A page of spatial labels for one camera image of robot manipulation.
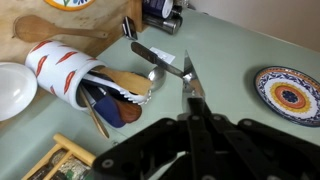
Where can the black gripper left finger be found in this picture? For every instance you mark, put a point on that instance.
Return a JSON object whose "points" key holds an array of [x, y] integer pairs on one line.
{"points": [[156, 150]]}

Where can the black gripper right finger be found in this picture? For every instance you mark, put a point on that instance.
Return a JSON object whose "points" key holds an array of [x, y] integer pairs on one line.
{"points": [[260, 153]]}

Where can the white bucket red chillies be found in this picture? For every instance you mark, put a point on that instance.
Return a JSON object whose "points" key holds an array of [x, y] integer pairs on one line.
{"points": [[53, 70]]}

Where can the dark brown wooden spoon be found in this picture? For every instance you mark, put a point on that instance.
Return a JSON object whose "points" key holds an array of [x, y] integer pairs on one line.
{"points": [[130, 111]]}

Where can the white slotted utensil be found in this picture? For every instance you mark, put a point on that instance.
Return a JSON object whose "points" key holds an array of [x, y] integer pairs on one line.
{"points": [[133, 96]]}

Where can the blue utensil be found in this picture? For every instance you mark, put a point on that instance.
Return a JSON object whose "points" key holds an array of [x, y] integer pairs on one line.
{"points": [[110, 111]]}

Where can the thin wooden stick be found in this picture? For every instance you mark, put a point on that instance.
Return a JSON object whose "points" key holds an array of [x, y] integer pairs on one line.
{"points": [[96, 123]]}

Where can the metal ladle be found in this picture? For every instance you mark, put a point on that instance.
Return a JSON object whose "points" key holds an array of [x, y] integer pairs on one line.
{"points": [[157, 79]]}

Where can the wooden turner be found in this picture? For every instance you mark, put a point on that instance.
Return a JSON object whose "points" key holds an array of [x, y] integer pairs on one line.
{"points": [[130, 81]]}

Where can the wooden spice rack small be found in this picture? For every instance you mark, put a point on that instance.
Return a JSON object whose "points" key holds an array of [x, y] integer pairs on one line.
{"points": [[75, 148]]}

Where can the glass spice jar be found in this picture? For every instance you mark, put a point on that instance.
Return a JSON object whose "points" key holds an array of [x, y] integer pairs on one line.
{"points": [[75, 168]]}

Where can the small black object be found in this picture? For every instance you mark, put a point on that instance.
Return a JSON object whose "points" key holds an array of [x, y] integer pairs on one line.
{"points": [[129, 28]]}

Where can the steel pepper grinder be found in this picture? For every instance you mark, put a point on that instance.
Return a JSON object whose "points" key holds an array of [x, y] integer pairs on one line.
{"points": [[165, 24]]}

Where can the dark navy bottle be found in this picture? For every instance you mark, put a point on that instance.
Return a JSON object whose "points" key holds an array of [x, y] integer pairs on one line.
{"points": [[156, 7]]}

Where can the white ceramic bowl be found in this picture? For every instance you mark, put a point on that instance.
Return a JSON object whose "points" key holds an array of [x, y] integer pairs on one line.
{"points": [[15, 90]]}

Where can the colourful floral ceramic plate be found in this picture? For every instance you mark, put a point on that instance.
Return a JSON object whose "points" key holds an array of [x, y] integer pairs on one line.
{"points": [[68, 3]]}

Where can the light wooden spoon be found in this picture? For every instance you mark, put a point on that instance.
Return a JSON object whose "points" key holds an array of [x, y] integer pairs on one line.
{"points": [[30, 28]]}

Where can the decorative wall plate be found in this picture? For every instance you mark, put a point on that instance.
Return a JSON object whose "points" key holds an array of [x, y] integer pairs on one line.
{"points": [[290, 96]]}

